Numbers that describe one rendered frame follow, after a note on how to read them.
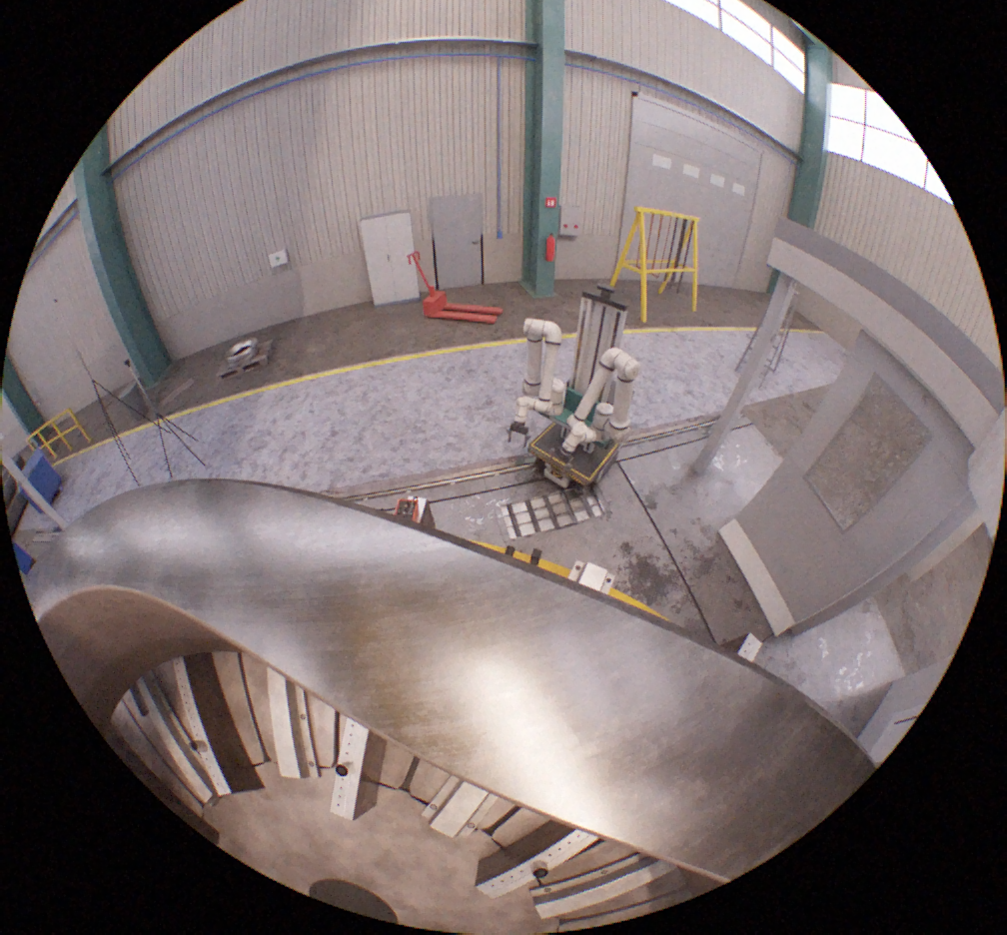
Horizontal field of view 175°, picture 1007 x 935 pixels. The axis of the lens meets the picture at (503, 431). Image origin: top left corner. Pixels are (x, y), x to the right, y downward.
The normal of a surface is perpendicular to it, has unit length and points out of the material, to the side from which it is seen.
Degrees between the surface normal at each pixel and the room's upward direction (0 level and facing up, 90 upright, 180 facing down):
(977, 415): 90
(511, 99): 90
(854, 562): 90
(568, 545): 0
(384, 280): 90
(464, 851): 0
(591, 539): 0
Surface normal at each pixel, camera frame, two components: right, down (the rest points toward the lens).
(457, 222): 0.26, 0.68
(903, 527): -0.97, 0.18
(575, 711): 0.00, -0.71
